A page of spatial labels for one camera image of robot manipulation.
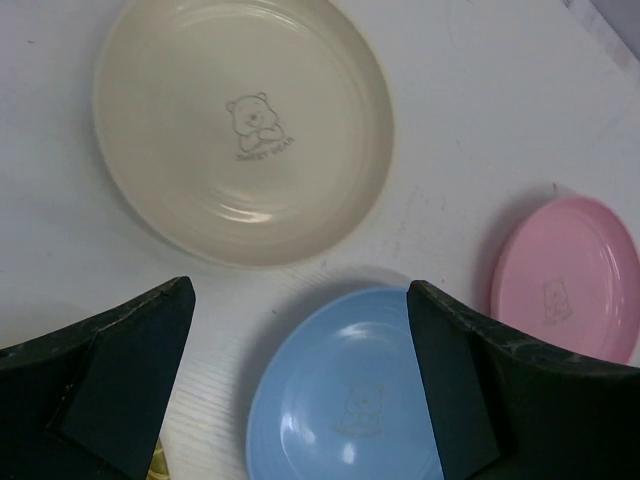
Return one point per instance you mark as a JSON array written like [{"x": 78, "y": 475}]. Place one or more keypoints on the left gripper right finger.
[{"x": 505, "y": 405}]

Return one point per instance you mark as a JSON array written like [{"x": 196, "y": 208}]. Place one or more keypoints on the blue plastic plate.
[{"x": 342, "y": 398}]

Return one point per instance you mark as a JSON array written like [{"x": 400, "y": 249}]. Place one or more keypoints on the square bamboo tray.
[{"x": 158, "y": 469}]

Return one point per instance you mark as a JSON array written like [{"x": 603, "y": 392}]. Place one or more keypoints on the cream plastic plate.
[{"x": 255, "y": 134}]

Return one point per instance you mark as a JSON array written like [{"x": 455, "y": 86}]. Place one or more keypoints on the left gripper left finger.
[{"x": 88, "y": 401}]

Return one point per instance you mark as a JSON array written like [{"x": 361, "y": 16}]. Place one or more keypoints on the pink plastic plate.
[{"x": 569, "y": 275}]

